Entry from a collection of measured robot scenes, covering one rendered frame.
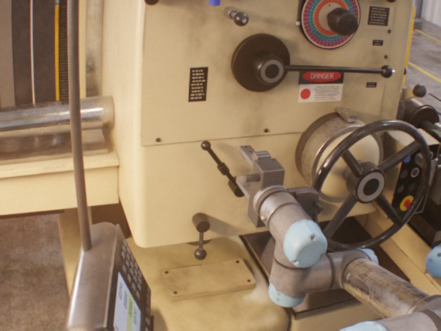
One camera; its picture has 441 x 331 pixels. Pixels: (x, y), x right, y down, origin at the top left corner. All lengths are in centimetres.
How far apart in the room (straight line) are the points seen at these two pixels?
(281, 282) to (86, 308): 37
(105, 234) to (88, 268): 11
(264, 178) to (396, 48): 63
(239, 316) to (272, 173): 93
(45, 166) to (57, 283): 147
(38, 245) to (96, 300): 235
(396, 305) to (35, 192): 114
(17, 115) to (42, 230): 185
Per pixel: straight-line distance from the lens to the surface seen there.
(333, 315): 204
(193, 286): 197
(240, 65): 126
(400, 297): 87
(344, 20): 127
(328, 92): 142
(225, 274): 203
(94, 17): 184
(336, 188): 142
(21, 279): 302
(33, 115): 160
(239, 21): 115
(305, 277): 102
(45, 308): 282
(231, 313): 191
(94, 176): 164
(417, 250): 186
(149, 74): 123
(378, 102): 153
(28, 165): 158
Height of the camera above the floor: 192
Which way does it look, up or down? 28 degrees down
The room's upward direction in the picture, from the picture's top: 5 degrees clockwise
